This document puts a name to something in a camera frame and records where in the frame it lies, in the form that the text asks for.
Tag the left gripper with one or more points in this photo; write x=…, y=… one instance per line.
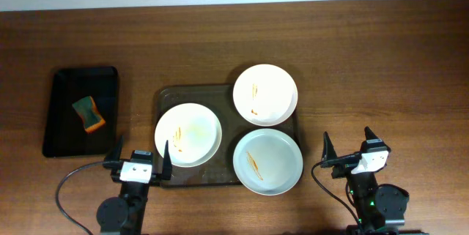
x=156, y=178

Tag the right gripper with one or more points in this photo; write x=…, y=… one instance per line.
x=342, y=159

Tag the white plate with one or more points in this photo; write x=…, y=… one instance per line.
x=190, y=132
x=265, y=95

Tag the green and orange sponge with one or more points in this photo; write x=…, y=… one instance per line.
x=90, y=116

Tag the grey-white plate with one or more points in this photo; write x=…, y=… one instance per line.
x=268, y=162

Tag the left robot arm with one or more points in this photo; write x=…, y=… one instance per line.
x=124, y=214

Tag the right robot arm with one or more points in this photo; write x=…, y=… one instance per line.
x=377, y=208

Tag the small black tray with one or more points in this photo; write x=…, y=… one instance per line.
x=64, y=131

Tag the large brown serving tray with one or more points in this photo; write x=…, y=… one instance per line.
x=218, y=170

